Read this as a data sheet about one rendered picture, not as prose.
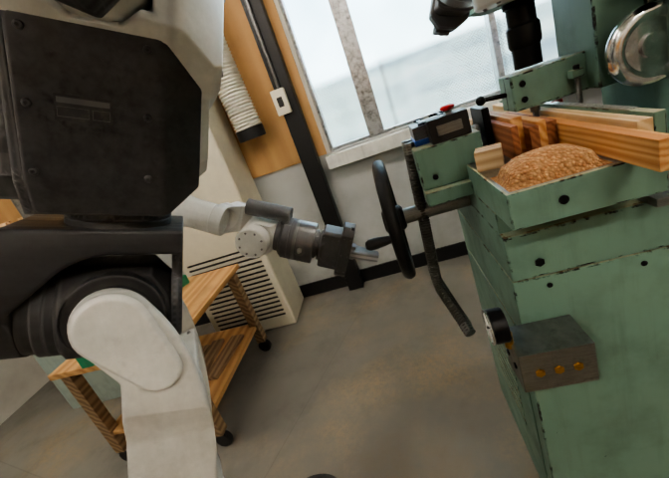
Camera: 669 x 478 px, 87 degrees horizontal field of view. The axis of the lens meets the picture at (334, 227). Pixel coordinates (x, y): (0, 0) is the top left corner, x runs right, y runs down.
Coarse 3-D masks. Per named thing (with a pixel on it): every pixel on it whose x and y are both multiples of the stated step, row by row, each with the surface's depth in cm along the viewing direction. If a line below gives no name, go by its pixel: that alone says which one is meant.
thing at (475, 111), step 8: (472, 112) 78; (480, 112) 72; (488, 112) 71; (472, 120) 80; (480, 120) 74; (488, 120) 72; (480, 128) 76; (488, 128) 73; (488, 136) 73; (488, 144) 74
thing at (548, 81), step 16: (544, 64) 68; (560, 64) 67; (512, 80) 68; (528, 80) 68; (544, 80) 68; (560, 80) 68; (512, 96) 70; (528, 96) 69; (544, 96) 69; (560, 96) 69
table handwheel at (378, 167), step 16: (384, 176) 74; (384, 192) 71; (384, 208) 71; (400, 208) 82; (416, 208) 82; (432, 208) 81; (448, 208) 80; (384, 224) 82; (400, 224) 82; (400, 240) 71; (400, 256) 72
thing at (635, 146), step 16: (512, 112) 87; (560, 128) 63; (576, 128) 58; (592, 128) 53; (608, 128) 51; (624, 128) 49; (576, 144) 59; (592, 144) 55; (608, 144) 51; (624, 144) 47; (640, 144) 44; (656, 144) 42; (624, 160) 48; (640, 160) 45; (656, 160) 42
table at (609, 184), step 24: (600, 168) 49; (624, 168) 49; (432, 192) 74; (456, 192) 73; (480, 192) 68; (504, 192) 53; (528, 192) 51; (552, 192) 51; (576, 192) 51; (600, 192) 50; (624, 192) 50; (648, 192) 50; (504, 216) 56; (528, 216) 53; (552, 216) 52
